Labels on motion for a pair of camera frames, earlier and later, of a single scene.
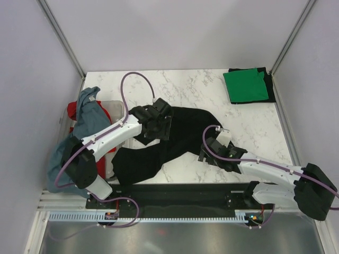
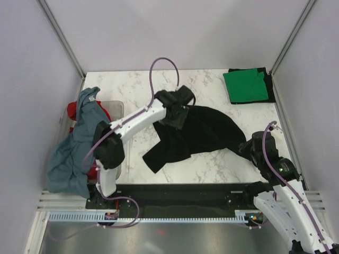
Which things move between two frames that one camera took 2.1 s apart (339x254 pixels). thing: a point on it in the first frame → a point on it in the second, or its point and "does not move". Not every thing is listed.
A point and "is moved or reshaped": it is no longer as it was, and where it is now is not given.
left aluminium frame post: [59, 33] does not move
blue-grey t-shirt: [91, 117] does not move
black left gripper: [164, 134] → [177, 123]
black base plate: [178, 198] does not move
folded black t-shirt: [269, 85] does not move
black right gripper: [201, 155] → [243, 148]
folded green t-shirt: [247, 84] does not move
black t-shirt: [190, 127] is moved or reshaped
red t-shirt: [100, 163] does not move
